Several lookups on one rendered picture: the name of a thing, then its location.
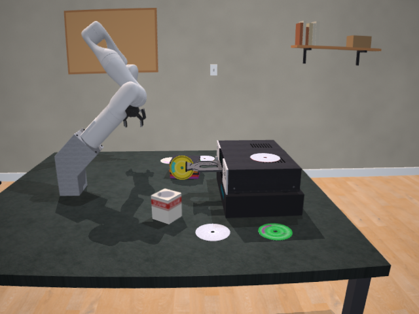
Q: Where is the yellow-labelled cd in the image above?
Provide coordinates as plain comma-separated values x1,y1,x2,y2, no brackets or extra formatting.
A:
170,156,194,180

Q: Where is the green disc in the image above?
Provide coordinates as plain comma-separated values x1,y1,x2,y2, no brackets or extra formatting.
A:
259,223,293,240

